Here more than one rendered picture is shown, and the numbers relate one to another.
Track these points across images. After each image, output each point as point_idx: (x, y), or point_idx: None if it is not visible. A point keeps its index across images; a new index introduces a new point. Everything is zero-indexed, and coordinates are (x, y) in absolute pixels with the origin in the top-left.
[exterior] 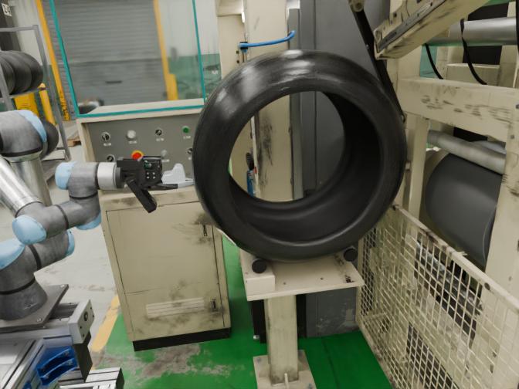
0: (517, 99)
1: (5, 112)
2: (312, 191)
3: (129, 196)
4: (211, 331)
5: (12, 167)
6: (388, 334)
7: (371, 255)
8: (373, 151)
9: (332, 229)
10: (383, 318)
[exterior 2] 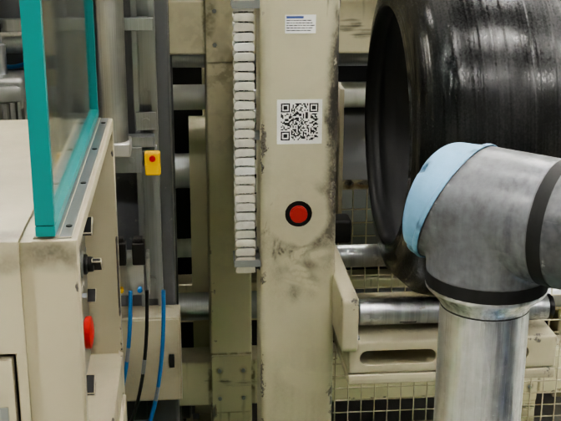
0: None
1: (509, 151)
2: (345, 215)
3: None
4: None
5: (526, 328)
6: (427, 397)
7: (185, 373)
8: (400, 109)
9: None
10: (403, 385)
